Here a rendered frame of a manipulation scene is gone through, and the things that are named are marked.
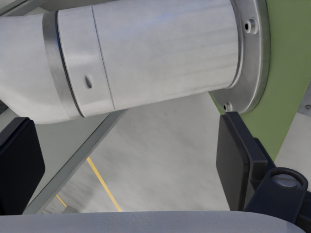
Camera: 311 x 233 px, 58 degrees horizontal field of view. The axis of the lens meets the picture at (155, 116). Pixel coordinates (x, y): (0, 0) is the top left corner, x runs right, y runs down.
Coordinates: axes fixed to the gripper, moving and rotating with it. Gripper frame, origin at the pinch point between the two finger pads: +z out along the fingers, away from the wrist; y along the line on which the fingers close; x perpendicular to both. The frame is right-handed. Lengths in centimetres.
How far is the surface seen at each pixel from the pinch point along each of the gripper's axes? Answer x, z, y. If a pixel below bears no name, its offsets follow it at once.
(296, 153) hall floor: -97, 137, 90
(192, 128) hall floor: -98, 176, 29
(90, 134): -67, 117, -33
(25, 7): -7, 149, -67
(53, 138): -66, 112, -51
